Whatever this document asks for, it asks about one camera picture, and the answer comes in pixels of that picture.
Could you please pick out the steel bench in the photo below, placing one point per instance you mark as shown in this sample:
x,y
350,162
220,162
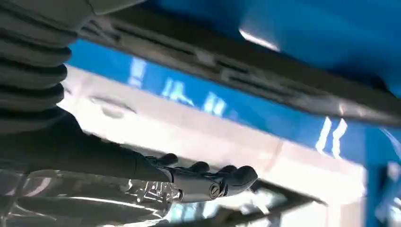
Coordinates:
x,y
78,203

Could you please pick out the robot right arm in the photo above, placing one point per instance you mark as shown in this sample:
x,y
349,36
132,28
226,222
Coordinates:
x,y
28,62

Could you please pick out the blue panel with white lettering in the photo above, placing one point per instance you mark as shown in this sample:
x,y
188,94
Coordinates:
x,y
194,94

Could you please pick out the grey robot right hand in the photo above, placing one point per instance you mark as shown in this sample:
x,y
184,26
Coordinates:
x,y
94,156

